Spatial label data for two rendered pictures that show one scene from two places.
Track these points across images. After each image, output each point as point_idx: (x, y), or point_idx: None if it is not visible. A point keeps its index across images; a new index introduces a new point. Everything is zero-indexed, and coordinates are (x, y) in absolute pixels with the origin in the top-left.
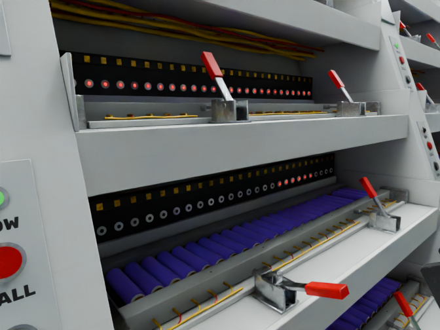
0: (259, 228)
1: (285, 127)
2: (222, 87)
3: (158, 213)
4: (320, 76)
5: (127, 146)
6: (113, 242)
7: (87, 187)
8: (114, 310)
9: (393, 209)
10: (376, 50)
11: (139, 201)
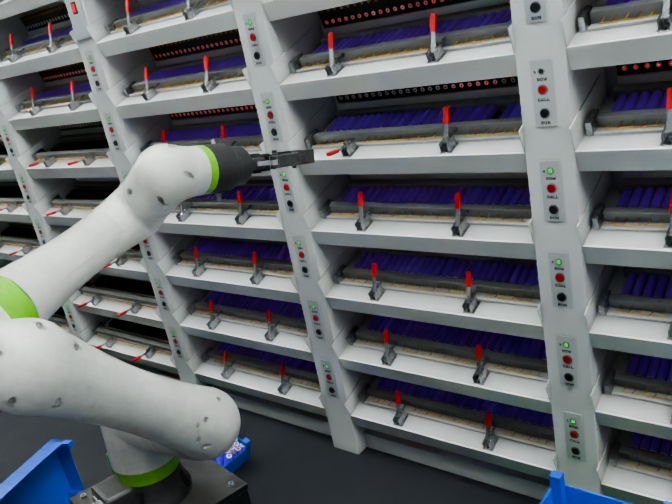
0: (399, 118)
1: (351, 78)
2: (330, 55)
3: (364, 94)
4: None
5: (291, 88)
6: (345, 104)
7: (286, 98)
8: (313, 132)
9: (495, 138)
10: None
11: None
